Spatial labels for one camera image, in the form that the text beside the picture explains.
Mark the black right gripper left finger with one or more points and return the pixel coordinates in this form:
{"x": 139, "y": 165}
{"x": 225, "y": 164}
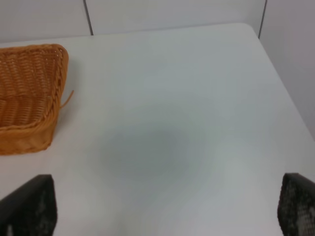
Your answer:
{"x": 31, "y": 209}

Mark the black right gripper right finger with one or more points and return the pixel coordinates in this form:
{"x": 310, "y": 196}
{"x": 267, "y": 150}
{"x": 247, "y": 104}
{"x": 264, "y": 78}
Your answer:
{"x": 296, "y": 207}

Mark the orange woven wicker basket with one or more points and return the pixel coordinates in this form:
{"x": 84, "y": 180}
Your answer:
{"x": 32, "y": 80}

